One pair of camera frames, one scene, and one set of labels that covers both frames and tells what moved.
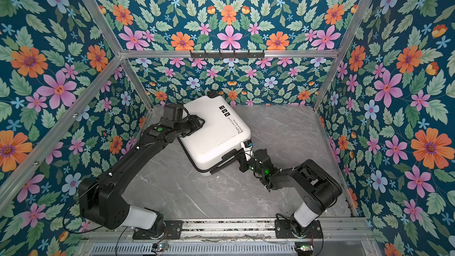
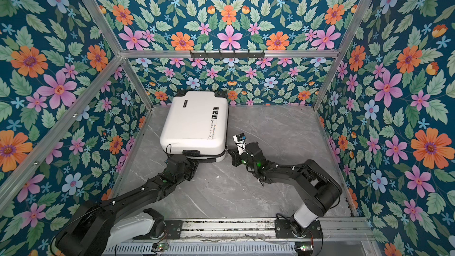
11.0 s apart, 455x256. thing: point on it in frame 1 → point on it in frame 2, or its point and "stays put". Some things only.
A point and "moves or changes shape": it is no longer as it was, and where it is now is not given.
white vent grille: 234,249 stays put
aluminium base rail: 335,231 stays put
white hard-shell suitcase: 212,144 moves or changes shape
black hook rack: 227,55 stays put
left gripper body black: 187,127 → 190,168
